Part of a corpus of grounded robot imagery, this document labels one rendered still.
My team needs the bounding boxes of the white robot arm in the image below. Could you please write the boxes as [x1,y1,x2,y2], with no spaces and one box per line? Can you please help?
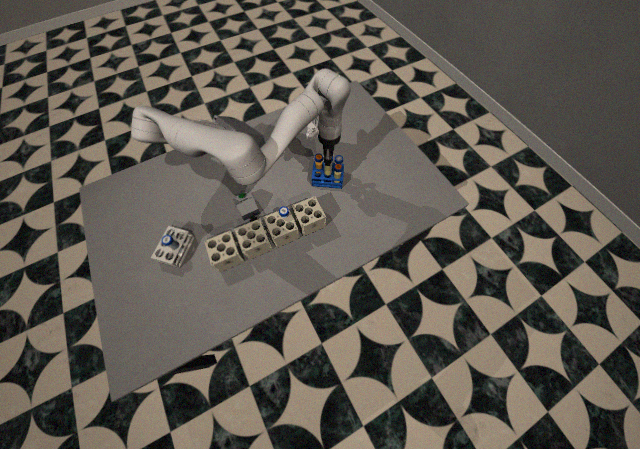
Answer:
[131,68,351,185]

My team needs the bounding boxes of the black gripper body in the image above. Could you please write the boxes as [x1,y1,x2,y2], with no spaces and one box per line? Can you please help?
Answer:
[318,134,341,153]

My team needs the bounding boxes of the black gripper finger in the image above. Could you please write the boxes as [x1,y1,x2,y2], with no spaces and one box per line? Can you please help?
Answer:
[323,145,335,166]

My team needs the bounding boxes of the blue sample tube rack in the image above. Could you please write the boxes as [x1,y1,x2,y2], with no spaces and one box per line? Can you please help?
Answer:
[312,161,344,189]

